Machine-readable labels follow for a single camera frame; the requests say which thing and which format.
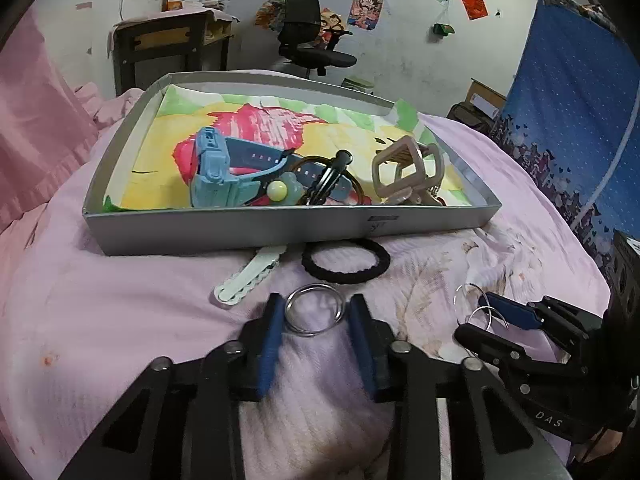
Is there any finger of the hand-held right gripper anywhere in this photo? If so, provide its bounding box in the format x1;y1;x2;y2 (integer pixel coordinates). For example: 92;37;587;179
454;325;586;396
477;292;603;356

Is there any blue smartwatch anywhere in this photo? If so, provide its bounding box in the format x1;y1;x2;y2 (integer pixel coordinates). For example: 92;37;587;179
189;126;351;208

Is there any dark wooden desk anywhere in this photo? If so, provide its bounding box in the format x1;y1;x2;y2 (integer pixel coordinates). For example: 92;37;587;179
109;7;236;97

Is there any black office chair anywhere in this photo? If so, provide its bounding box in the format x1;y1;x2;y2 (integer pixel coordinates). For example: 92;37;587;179
277;0;358;80

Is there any small yellow green keychain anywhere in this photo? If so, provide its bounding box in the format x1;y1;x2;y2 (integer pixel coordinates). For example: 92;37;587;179
267;172;306;206

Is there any anime wall poster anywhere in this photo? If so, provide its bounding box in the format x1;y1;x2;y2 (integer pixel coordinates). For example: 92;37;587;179
347;0;386;31

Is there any pink floral blanket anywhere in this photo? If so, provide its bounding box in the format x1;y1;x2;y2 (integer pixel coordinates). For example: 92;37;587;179
0;82;613;480

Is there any blue dotted curtain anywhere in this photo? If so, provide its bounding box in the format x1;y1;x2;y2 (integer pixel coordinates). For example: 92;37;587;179
490;0;640;281

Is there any black hair tie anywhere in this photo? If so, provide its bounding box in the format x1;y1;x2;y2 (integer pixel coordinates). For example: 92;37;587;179
301;239;392;286

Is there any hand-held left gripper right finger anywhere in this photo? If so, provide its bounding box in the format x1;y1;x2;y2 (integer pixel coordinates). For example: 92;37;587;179
347;294;571;480

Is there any white scalloped hair clip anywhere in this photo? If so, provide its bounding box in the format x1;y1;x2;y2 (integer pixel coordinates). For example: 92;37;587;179
214;245;288;307

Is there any beige square buckle keychain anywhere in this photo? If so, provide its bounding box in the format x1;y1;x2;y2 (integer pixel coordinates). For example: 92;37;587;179
371;136;448;207

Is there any cardboard box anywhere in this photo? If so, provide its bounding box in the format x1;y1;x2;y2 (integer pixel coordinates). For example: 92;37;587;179
469;78;508;116

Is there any metal key ring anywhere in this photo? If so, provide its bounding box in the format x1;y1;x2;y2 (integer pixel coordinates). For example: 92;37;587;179
452;284;493;321
467;305;508;333
285;285;347;337

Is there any grey shallow tray box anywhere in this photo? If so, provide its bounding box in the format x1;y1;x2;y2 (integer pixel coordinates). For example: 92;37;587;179
82;71;502;257

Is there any cartoon figures wall poster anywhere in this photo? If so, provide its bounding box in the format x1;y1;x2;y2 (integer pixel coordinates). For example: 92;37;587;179
320;7;348;43

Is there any dark bag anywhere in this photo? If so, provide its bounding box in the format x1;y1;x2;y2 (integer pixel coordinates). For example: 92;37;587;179
446;102;493;136

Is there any colourful paper tray liner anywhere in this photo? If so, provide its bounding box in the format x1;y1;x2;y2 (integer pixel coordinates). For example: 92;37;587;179
102;85;476;211

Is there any person's right hand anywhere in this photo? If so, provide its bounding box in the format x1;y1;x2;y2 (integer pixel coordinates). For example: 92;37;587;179
580;427;640;468

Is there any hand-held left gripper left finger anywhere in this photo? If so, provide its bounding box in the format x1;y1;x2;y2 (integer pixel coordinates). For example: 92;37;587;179
59;292;288;480

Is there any black metal clip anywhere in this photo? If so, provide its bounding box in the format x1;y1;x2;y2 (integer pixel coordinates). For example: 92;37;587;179
300;150;358;206

